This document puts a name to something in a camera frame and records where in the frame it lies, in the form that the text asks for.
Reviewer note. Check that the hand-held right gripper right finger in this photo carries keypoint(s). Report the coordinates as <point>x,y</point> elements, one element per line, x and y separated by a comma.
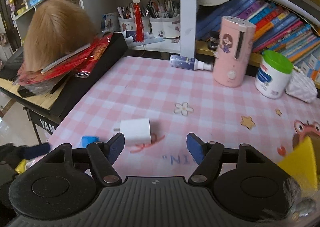
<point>195,148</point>

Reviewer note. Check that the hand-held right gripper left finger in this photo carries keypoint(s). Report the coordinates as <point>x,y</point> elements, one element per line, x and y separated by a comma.
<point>115,148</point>

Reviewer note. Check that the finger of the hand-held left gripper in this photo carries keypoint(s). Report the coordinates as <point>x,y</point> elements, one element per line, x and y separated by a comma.
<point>35,151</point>

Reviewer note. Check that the white charger plug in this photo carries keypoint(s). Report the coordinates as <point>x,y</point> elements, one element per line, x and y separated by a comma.
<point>135,130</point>

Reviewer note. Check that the yellow cardboard box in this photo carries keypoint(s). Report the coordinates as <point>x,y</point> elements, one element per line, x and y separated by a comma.
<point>302,162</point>

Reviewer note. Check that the small blue object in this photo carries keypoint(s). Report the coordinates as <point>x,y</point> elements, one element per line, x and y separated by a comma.
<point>88,140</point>

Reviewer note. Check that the black keyboard stand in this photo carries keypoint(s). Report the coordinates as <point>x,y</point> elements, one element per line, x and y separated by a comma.
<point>45,125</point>

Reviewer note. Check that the pink checkered tablecloth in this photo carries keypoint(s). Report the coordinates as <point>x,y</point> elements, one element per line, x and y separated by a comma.
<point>150,92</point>

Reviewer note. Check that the black electronic keyboard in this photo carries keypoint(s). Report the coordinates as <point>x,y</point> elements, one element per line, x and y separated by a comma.
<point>87,88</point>

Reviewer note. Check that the dark spray bottle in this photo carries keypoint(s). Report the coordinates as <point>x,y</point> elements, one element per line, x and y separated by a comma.
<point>182,61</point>

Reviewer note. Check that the wooden bookshelf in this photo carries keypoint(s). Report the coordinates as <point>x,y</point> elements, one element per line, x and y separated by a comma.
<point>205,52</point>

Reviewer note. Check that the white plastic stick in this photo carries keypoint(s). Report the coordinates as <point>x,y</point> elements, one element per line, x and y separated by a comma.
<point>65,58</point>

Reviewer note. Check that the red foil packets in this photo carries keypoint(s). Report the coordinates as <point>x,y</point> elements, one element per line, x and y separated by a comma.
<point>96,52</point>

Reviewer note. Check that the pink humidifier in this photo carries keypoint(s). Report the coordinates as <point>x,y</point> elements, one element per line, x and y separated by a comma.
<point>230,54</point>

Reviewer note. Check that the white jar green lid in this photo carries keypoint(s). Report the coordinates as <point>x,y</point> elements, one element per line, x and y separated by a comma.
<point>272,79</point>

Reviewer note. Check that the dark ink bottle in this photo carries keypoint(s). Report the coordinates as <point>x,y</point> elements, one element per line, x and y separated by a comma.
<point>213,41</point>

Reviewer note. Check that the white quilted pouch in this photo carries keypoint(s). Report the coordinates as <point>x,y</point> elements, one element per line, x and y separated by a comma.
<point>301,87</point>

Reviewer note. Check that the fluffy tan plush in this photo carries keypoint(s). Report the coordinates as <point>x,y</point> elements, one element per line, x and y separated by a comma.
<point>55,29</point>

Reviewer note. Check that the small white pen holder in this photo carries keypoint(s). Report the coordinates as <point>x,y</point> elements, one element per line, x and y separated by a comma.
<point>127,25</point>

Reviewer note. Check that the large white pen holder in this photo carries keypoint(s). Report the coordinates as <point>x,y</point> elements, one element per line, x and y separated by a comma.
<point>165,27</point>

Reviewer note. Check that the small blue card box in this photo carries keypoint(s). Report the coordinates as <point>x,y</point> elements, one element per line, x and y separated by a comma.
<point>109,22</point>

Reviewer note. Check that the red tassel ornament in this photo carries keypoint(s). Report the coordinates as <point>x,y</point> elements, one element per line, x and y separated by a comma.
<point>138,22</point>

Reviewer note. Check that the white orange medicine box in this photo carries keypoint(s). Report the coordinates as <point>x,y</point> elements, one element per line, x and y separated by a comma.
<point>308,72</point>
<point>314,61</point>

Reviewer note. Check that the small bunch of pens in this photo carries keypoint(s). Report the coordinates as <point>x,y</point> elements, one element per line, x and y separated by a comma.
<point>126,11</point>

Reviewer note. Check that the white shelf unit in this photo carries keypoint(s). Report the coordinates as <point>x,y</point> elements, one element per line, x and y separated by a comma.
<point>187,5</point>

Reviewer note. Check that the large bunch of pens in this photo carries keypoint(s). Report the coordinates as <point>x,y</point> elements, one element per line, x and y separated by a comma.
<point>162,7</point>

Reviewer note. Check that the row of colourful books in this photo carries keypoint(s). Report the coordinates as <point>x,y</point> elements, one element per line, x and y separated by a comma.
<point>275,22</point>

